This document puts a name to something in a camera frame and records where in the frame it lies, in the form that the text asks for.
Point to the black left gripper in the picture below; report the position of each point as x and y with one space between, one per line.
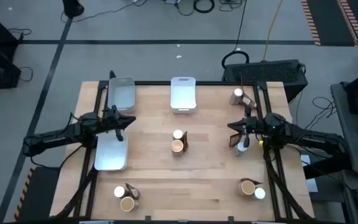
113 118

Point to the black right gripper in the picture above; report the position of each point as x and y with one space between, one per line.
252 125

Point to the white plastic bin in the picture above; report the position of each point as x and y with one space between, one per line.
121 93
110 155
183 95

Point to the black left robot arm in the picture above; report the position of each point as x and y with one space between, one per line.
54 138

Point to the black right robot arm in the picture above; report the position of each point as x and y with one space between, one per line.
306 137

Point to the tan lidded spice jar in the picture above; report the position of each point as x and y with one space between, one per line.
127 204
247 188
177 146

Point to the black perforated computer case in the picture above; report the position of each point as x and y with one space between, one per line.
266 71

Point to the black orange striped floor mat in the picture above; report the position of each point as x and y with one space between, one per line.
331 21
39 196

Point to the grey desk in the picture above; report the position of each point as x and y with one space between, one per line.
353 149

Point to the black stand base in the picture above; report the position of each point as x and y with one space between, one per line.
72 7

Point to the black aluminium table frame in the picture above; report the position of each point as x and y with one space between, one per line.
197 83

